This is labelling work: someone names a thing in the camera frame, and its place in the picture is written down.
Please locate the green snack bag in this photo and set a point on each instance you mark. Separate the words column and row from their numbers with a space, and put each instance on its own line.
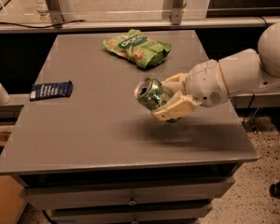
column 138, row 48

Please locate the grey metal frame post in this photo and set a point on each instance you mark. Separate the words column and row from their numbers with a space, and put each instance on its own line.
column 54, row 12
column 177, row 10

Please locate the green soda can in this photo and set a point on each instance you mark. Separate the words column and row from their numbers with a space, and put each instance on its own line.
column 152, row 95

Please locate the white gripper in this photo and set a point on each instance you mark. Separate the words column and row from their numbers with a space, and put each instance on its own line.
column 205, row 84

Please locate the grey drawer cabinet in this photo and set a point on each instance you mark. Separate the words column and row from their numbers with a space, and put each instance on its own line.
column 99, row 157

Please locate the cardboard box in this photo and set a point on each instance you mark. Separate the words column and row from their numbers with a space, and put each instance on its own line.
column 11, row 202

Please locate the black office chair caster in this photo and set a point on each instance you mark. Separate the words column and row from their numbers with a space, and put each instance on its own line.
column 275, row 190

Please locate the dark blue snack packet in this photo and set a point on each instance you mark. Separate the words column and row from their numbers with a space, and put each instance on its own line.
column 51, row 90

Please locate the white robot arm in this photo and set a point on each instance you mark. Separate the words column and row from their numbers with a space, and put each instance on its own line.
column 254, row 70

